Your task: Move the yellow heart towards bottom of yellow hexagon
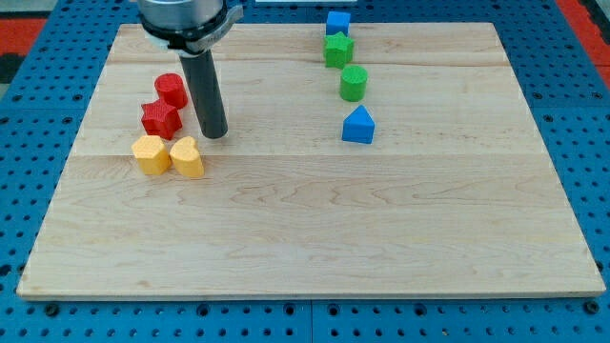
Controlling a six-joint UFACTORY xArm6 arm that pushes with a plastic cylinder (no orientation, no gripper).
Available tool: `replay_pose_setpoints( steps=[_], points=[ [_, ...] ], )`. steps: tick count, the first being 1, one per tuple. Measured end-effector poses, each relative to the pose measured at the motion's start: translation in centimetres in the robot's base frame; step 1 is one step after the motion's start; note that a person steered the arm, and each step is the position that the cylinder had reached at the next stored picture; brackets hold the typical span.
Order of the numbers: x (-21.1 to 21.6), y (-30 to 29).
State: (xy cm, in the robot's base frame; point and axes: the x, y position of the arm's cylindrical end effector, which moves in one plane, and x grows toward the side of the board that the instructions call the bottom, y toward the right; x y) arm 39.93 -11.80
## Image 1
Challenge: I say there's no yellow hexagon block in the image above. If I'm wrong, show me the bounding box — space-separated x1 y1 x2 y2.
132 135 172 175

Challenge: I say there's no yellow heart block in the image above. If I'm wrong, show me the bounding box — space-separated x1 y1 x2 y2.
170 136 205 178

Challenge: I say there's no red star block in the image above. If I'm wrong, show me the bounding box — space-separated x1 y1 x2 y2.
141 99 182 140

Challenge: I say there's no light wooden board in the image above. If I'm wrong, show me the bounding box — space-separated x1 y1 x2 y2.
17 23 605 301

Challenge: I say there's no green cylinder block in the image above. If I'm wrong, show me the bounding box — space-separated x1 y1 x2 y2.
339 65 368 102

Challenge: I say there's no blue cube block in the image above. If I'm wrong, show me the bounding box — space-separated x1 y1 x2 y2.
325 11 351 36

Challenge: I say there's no blue triangle block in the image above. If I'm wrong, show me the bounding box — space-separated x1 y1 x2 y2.
341 105 376 144

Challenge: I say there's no red cylinder block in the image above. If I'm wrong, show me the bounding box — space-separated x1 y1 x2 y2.
153 73 188 109

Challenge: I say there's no green star block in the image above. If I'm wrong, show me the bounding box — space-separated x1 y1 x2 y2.
323 31 354 70

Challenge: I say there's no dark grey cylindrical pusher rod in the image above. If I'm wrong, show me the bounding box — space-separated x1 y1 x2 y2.
180 50 228 139

